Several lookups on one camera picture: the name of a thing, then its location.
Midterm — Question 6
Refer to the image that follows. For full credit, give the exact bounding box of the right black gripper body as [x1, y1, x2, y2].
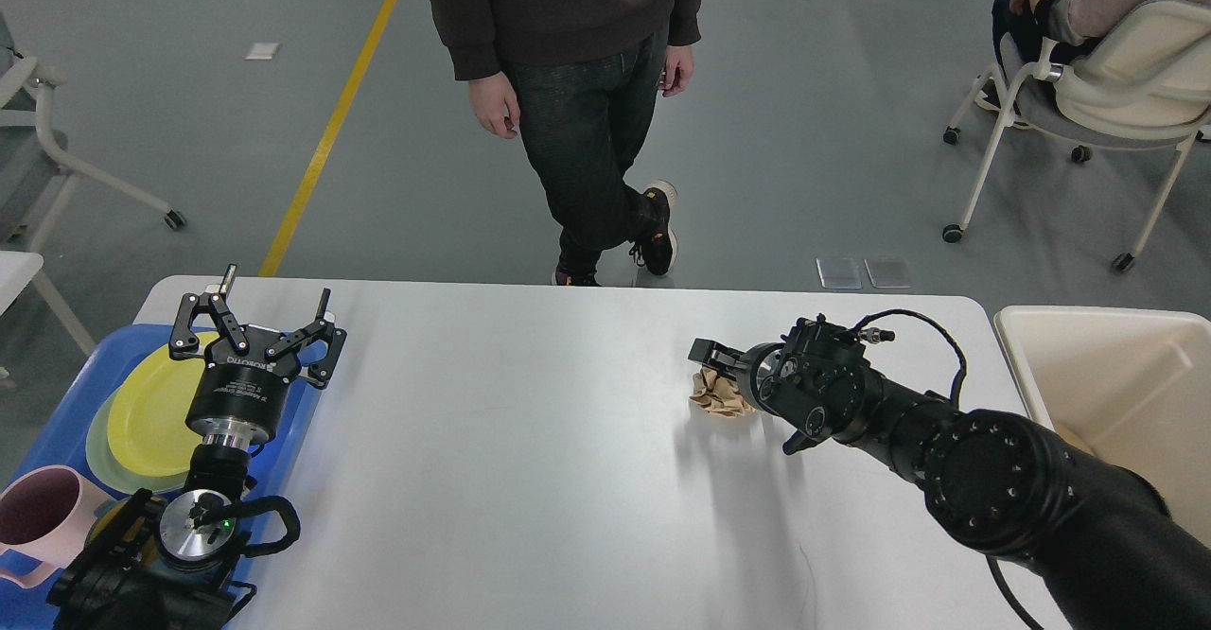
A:
[736, 342, 800, 416]

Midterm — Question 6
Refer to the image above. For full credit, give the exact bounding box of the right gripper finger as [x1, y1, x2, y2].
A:
[688, 338, 748, 380]

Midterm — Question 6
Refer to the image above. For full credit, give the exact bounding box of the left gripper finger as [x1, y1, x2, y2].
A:
[168, 267, 249, 363]
[265, 290, 348, 393]

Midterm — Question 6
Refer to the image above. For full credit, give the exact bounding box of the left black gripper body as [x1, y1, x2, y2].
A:
[185, 356, 299, 448]

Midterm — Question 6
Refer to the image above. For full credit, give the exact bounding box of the small brown paper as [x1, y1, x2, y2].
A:
[689, 367, 756, 418]

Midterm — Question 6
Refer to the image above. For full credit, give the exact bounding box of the yellow plate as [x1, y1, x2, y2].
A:
[107, 347, 203, 479]

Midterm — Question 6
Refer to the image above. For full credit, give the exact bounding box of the pink mug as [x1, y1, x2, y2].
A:
[1, 464, 116, 588]

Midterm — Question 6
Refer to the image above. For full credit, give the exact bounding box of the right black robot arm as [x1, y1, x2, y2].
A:
[689, 316, 1210, 629]

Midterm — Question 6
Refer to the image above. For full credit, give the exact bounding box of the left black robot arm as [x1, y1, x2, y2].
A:
[47, 265, 346, 629]

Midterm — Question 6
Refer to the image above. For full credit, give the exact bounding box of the left clear floor plate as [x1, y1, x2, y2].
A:
[815, 256, 863, 290]

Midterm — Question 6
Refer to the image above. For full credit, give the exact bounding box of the clear floor plate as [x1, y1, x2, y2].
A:
[815, 256, 863, 290]
[863, 256, 913, 290]

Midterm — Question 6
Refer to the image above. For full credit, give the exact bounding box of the light green plate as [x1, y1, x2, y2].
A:
[85, 393, 186, 496]

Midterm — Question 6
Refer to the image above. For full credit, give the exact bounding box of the right clear floor plate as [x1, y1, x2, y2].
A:
[863, 256, 913, 290]

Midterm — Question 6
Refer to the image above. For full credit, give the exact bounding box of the blue plastic tray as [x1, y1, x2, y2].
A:
[1, 323, 321, 629]

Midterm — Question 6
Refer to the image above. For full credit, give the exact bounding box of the white side table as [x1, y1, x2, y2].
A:
[1, 251, 97, 356]

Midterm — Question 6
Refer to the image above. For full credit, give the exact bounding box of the white office chair left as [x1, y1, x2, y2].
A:
[1, 21, 186, 252]

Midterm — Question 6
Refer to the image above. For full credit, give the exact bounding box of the person in dark clothes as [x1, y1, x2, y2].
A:
[430, 0, 702, 287]

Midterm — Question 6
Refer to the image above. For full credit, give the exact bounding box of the beige plastic bin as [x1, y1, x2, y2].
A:
[995, 307, 1210, 542]

